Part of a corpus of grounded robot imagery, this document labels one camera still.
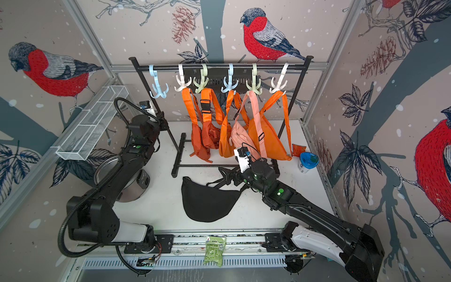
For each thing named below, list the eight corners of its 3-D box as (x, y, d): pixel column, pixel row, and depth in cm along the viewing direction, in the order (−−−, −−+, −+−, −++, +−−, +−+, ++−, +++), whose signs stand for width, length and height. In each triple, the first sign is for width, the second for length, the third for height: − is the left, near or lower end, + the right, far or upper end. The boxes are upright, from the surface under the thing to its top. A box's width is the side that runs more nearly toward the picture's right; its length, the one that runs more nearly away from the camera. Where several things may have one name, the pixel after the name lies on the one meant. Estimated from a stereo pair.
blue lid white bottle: (298, 174, 96) (304, 165, 89) (295, 161, 102) (299, 151, 94) (315, 174, 96) (322, 165, 89) (310, 161, 102) (316, 151, 94)
